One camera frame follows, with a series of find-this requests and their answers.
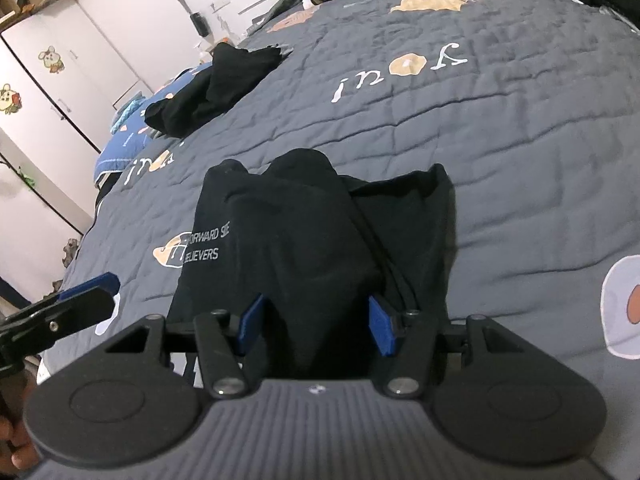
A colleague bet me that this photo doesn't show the grey pillow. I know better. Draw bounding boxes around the grey pillow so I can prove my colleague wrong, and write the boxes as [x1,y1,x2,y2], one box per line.
[250,0,306,26]

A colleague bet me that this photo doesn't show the teal knit cloth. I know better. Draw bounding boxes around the teal knit cloth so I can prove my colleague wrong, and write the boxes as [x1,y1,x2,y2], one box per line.
[111,92,146,135]

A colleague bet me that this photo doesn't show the black printed t-shirt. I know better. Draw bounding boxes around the black printed t-shirt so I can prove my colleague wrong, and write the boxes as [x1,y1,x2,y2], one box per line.
[166,147,456,381]

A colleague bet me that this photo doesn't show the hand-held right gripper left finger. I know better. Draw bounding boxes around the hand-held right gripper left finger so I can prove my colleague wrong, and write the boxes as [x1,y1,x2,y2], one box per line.
[102,292,266,400]

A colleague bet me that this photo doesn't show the cartoon animal sticker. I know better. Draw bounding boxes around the cartoon animal sticker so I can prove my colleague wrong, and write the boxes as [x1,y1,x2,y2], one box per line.
[0,85,23,116]
[39,46,66,73]

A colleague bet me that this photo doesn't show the person's left hand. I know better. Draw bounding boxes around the person's left hand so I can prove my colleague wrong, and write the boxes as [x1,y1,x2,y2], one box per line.
[0,377,40,468]

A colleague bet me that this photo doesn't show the crumpled black garment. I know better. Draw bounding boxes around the crumpled black garment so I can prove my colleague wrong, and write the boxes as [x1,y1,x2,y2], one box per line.
[144,42,293,137]

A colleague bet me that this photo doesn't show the black coat rack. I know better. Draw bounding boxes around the black coat rack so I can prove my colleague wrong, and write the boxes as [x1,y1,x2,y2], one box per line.
[0,152,96,236]

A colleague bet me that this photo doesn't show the blue patterned pillow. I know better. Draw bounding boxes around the blue patterned pillow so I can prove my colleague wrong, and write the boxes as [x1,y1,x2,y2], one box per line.
[92,60,216,186]

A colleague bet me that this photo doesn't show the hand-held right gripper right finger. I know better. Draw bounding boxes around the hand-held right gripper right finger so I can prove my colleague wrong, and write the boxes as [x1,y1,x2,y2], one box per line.
[367,294,541,400]

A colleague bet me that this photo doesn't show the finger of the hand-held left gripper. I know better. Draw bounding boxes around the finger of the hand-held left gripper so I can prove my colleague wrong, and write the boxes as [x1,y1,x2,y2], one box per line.
[0,272,121,376]

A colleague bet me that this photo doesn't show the white wardrobe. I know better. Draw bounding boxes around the white wardrobe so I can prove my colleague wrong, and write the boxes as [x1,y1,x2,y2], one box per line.
[0,0,153,306]

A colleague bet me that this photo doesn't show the grey printed quilt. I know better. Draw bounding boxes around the grey printed quilt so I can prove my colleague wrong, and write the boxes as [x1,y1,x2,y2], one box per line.
[37,0,640,461]

